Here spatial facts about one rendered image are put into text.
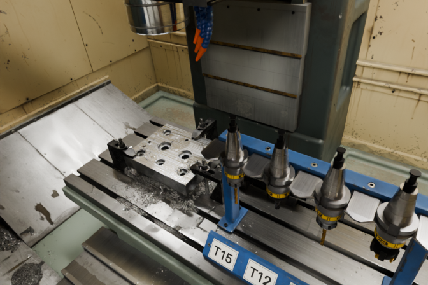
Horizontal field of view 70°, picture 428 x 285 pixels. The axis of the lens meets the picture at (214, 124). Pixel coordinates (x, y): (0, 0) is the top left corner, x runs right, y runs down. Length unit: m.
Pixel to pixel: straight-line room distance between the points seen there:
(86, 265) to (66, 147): 0.70
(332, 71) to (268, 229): 0.60
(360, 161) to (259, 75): 0.76
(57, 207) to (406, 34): 1.64
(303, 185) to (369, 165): 1.10
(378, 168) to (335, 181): 1.14
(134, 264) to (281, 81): 0.84
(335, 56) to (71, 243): 1.25
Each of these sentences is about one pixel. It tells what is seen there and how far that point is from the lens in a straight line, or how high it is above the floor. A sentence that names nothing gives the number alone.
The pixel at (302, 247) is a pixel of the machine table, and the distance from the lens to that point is 0.94.
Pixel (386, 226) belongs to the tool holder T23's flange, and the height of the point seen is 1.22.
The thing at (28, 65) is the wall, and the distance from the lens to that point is 1.79.
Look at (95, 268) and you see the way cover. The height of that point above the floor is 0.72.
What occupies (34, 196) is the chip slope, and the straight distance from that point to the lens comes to 1.61.
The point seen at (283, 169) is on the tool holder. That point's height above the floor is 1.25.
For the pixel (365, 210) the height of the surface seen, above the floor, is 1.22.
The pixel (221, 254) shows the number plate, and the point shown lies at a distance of 0.87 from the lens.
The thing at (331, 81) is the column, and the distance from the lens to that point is 1.19.
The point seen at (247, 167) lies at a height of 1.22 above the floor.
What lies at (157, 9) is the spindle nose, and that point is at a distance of 0.76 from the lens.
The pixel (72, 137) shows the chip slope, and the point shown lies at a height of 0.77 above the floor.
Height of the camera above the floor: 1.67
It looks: 34 degrees down
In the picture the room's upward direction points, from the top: 5 degrees counter-clockwise
